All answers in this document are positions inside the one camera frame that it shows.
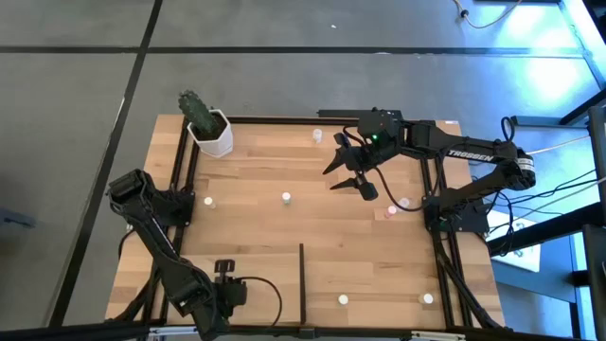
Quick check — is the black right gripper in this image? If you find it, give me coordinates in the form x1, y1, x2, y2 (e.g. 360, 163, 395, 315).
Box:
323, 110, 406, 202

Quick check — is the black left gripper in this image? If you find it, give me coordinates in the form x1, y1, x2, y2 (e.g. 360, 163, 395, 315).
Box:
207, 259, 249, 332

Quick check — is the white hexagonal plant pot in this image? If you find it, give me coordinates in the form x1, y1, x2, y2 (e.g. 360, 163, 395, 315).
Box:
186, 109, 235, 159

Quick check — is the green cactus plant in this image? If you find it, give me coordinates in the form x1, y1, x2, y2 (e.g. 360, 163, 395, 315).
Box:
177, 89, 220, 137

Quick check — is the white paper sheet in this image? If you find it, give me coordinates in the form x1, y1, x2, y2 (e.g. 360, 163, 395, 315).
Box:
487, 210, 542, 274

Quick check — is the black desk leg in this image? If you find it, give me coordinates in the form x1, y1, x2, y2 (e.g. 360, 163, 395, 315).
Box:
509, 88, 606, 128

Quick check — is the black metal beam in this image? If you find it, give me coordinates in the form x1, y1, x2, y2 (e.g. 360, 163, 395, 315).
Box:
487, 202, 606, 257

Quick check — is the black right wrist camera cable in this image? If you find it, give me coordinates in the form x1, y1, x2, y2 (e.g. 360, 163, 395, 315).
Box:
376, 163, 444, 213

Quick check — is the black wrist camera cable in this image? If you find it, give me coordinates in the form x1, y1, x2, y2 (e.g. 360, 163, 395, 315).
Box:
236, 276, 284, 328
376, 163, 444, 213

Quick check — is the black left wrist camera cable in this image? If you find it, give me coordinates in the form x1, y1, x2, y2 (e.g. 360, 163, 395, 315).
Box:
236, 276, 284, 328

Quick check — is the black shelf post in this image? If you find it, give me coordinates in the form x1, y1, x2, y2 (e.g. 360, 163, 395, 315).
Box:
298, 242, 308, 326

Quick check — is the silver aluminium bracket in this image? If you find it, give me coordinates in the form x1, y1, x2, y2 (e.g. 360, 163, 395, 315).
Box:
410, 331, 468, 341
148, 326, 204, 338

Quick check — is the beige cable with black plug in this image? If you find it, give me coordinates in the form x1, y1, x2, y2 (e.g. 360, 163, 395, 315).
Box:
453, 0, 522, 29

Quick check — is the white power cable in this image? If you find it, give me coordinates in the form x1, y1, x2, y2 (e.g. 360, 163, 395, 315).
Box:
527, 135, 592, 155

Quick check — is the black power cable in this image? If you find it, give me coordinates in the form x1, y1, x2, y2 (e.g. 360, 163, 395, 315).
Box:
537, 168, 606, 200

